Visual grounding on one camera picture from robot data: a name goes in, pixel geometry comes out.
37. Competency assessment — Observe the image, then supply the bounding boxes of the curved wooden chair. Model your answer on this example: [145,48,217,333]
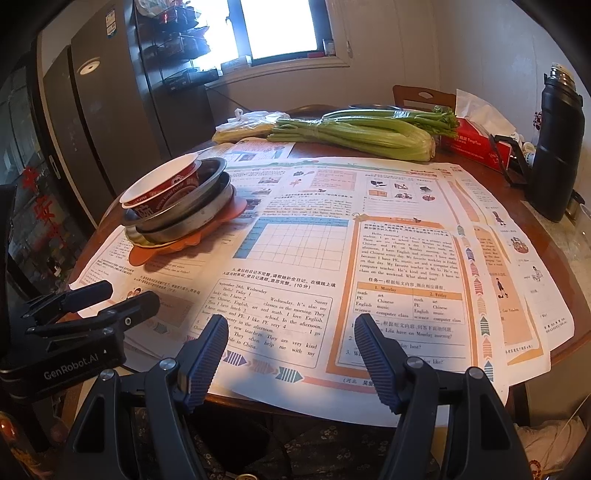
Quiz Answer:
[287,104,337,119]

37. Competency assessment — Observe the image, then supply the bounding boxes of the bagged yellow food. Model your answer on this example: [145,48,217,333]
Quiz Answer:
[211,108,290,144]

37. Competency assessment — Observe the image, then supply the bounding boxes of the spotted cloth item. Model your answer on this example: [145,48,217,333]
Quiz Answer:
[533,111,542,131]

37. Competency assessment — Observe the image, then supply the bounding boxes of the black thermos bottle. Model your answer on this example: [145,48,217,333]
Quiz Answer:
[489,62,587,224]

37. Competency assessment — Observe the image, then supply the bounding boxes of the wooden chair with backrest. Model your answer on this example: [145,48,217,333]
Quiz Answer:
[393,85,456,110]

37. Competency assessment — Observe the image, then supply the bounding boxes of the red tissue box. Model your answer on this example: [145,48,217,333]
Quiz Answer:
[441,89,517,172]

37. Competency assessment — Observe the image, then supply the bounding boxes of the celery bunch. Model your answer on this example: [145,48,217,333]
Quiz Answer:
[267,106,460,162]

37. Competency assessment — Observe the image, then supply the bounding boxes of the orange plastic plate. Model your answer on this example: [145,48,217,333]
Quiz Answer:
[128,195,247,266]

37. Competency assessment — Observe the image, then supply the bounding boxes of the black wall rack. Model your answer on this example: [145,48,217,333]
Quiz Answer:
[134,1,219,92]

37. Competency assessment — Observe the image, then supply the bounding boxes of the window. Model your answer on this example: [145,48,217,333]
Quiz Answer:
[188,0,337,67]

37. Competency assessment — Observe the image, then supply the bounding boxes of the deep steel bowl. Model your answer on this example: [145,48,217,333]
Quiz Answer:
[122,157,228,232]

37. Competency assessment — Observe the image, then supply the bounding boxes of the red paper noodle bowl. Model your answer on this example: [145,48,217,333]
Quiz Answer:
[122,162,200,218]

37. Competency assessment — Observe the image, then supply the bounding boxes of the yellow shell-shaped plate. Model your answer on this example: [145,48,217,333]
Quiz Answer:
[124,227,168,249]

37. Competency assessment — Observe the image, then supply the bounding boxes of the large worksheet newspaper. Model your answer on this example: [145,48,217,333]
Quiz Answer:
[77,157,575,426]

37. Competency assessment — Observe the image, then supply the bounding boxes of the grey refrigerator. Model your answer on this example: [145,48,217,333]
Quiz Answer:
[39,1,170,225]

